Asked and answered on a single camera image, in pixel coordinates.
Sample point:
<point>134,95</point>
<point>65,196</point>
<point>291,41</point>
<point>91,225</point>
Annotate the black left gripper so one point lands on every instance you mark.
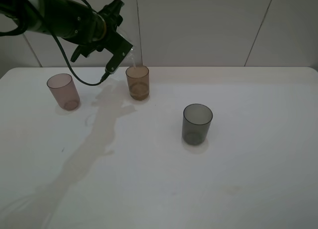
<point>102,31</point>

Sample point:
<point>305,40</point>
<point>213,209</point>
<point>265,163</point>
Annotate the clear plastic water bottle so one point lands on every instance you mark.
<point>130,52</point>

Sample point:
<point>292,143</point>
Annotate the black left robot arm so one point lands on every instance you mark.
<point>75,22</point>

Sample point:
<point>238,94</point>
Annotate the orange translucent cup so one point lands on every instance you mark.
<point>138,82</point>

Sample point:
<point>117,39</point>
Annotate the pink translucent cup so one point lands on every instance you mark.
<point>64,91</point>

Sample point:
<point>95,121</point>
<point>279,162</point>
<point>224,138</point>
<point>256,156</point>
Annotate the dark grey translucent cup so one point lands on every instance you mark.
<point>197,119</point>

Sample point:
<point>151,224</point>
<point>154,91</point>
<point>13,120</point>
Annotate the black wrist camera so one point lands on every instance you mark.
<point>116,45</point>

